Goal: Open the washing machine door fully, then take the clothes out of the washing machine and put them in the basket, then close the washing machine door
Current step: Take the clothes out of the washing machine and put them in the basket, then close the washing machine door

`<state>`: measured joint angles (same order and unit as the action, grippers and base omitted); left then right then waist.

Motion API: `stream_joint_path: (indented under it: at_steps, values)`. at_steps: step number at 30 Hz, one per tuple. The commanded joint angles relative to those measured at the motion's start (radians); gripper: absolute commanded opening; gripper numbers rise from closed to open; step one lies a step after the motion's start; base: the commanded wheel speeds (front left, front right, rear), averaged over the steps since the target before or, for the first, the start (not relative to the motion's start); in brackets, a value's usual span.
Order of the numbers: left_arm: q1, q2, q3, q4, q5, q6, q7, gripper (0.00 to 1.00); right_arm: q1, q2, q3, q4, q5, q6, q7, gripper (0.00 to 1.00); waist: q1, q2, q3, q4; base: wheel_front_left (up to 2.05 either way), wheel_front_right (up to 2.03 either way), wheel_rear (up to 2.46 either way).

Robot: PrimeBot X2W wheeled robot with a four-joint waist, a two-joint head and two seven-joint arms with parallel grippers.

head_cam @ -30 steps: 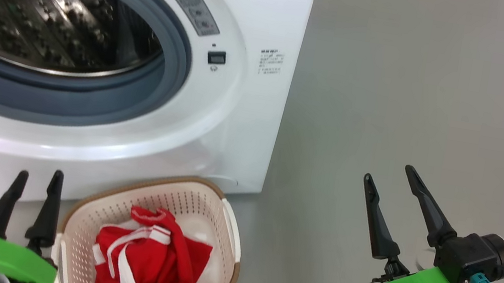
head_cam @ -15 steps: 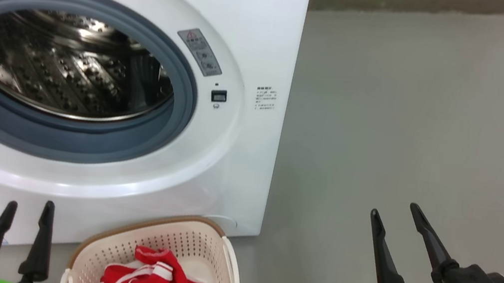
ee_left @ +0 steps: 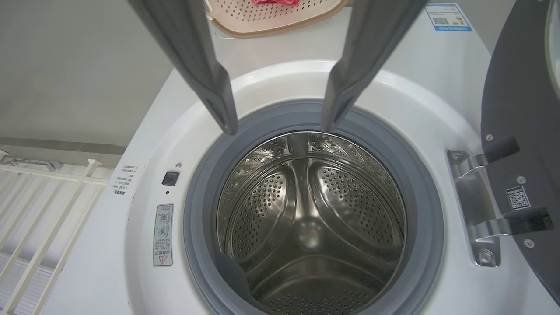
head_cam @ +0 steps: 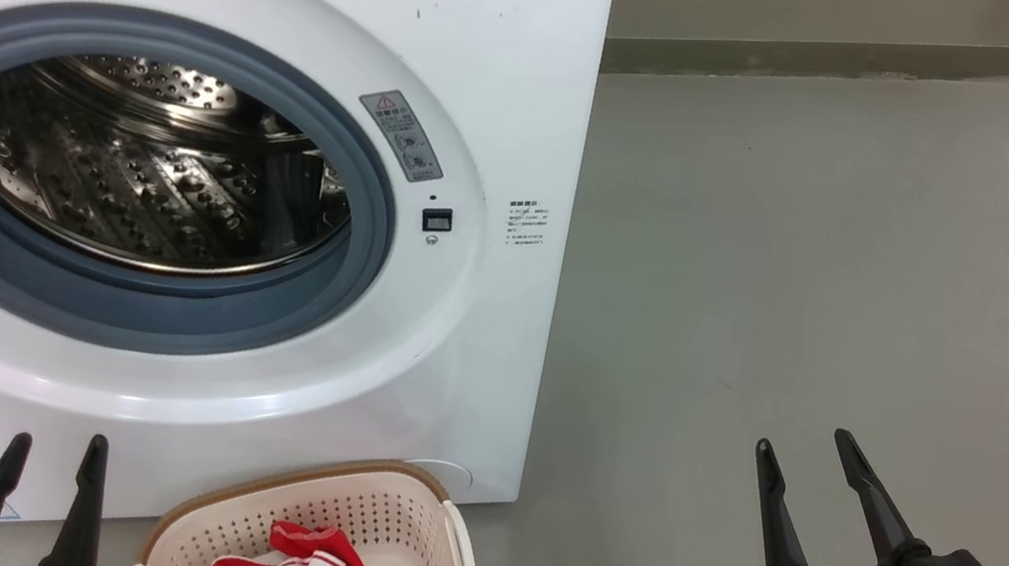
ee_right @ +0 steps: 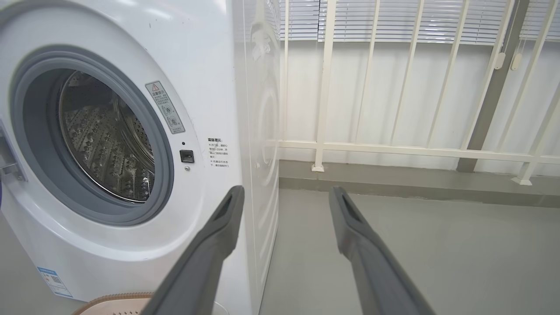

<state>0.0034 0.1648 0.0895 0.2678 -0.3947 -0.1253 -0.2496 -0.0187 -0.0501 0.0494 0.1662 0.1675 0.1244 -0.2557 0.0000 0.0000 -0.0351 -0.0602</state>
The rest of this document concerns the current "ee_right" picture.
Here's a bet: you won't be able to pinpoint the white metal railing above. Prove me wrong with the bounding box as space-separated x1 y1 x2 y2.
265 0 560 186

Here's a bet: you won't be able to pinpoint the white window blinds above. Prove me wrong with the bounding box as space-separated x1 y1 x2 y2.
262 0 560 47

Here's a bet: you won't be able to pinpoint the white washing machine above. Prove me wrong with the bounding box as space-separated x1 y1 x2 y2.
0 0 281 315

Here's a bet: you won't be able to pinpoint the cream perforated laundry basket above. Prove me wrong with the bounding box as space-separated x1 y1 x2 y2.
72 292 231 315

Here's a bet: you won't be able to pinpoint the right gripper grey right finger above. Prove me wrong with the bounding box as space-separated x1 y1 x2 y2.
329 186 436 315

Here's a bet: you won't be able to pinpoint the grey rubber door gasket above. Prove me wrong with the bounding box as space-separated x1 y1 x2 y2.
9 45 175 227

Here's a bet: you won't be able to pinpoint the blue energy label sticker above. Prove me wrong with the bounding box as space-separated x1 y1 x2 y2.
37 266 74 299

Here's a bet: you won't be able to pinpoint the printed text label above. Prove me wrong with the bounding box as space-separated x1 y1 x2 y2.
207 136 231 169

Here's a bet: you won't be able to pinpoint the metal door hinge bracket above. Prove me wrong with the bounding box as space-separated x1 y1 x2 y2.
0 118 27 182

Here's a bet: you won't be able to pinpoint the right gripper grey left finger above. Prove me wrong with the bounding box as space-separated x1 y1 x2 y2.
140 185 245 315

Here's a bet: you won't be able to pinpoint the grey warning sticker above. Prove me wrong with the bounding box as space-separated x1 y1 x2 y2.
145 80 186 135

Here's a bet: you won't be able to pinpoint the grey vertical post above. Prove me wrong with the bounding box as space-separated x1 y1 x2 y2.
456 0 531 173

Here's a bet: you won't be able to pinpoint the steel perforated drum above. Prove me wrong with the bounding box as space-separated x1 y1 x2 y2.
58 70 156 203

